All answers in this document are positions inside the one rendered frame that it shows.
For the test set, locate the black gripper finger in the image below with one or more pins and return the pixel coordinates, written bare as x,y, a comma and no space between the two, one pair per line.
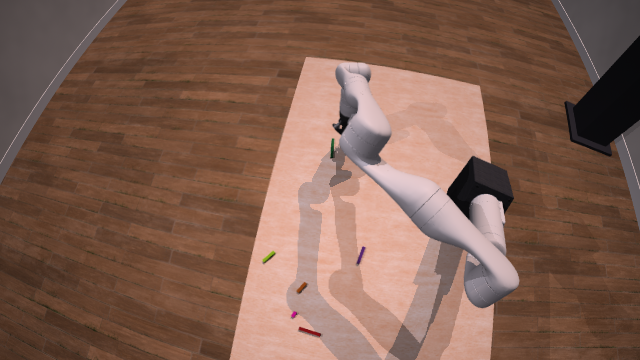
337,127

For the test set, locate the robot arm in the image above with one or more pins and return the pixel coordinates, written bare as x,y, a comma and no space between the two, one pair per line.
428,206

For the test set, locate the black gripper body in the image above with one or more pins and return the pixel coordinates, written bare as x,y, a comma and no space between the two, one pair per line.
343,119

